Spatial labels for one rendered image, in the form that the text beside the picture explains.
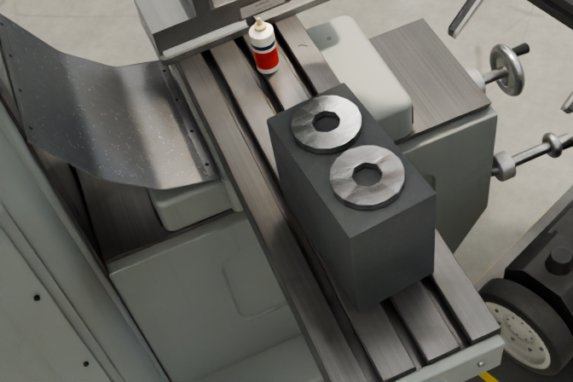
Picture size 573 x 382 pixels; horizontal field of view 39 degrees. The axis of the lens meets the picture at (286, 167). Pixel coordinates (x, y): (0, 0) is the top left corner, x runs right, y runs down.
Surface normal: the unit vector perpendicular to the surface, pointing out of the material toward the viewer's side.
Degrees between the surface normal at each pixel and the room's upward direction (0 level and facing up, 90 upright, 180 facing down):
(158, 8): 0
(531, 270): 0
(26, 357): 89
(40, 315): 89
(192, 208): 90
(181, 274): 90
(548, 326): 30
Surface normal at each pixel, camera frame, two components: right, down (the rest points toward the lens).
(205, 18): 0.41, 0.69
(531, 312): 0.00, -0.47
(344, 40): -0.13, -0.61
